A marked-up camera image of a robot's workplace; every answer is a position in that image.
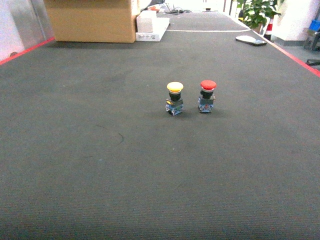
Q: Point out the yellow mushroom push button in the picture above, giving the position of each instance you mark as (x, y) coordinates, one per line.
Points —
(174, 105)

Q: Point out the red mushroom push button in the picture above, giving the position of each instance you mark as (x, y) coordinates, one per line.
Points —
(207, 97)

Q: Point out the flat white box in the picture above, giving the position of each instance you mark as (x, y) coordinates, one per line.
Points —
(161, 27)

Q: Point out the small white box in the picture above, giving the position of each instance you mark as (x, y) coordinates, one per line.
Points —
(146, 21)

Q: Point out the grey flat device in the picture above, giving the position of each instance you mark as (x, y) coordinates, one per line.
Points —
(250, 40)

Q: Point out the large cardboard box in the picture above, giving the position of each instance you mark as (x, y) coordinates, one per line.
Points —
(93, 21)

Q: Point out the red white traffic cone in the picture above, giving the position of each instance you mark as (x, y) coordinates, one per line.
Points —
(268, 31)

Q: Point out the green potted plant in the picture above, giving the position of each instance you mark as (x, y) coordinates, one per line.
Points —
(256, 13)

